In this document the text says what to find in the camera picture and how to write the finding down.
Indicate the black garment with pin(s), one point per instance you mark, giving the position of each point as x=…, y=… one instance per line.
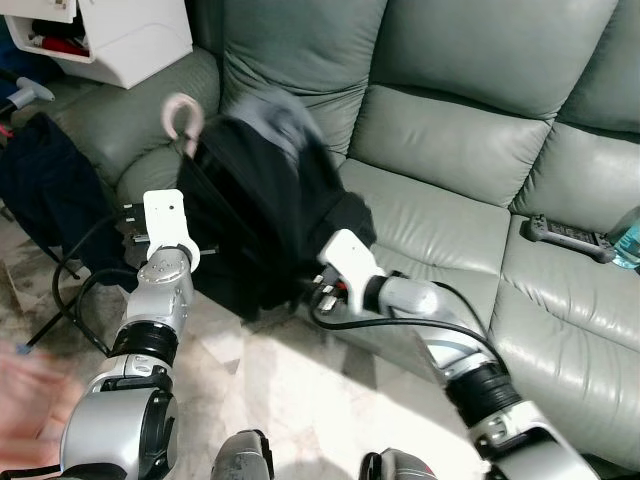
x=260, y=220

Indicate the pink plastic hanger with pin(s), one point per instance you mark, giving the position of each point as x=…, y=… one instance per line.
x=168, y=112

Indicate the pink garment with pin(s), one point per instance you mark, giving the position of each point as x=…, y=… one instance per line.
x=35, y=400

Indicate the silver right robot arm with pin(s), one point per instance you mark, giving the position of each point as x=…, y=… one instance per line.
x=420, y=300

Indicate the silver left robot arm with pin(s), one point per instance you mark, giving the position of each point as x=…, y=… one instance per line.
x=160, y=290

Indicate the grey robot left leg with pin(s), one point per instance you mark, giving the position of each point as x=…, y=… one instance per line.
x=245, y=458

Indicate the grey robot leg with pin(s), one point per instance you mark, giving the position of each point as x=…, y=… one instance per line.
x=400, y=467
x=245, y=458

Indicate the grey robot right leg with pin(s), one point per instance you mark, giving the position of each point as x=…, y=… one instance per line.
x=400, y=467

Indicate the grey green leather sofa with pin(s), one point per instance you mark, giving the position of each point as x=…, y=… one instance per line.
x=500, y=140

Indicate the black remote controller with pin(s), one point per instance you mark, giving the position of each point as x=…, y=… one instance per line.
x=565, y=238

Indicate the clear water bottle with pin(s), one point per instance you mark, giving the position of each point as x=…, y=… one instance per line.
x=628, y=245

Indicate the dark navy garment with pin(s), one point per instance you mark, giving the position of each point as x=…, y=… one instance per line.
x=45, y=190

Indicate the white cabinet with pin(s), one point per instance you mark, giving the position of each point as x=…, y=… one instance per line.
x=130, y=40

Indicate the grey hair dryer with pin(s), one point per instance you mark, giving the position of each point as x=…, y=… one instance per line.
x=28, y=95

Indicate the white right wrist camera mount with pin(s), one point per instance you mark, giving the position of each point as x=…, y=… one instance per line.
x=350, y=258

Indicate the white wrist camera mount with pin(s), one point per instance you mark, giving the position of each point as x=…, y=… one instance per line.
x=350, y=258
x=168, y=225

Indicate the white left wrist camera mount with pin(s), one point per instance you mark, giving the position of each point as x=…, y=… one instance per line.
x=168, y=225

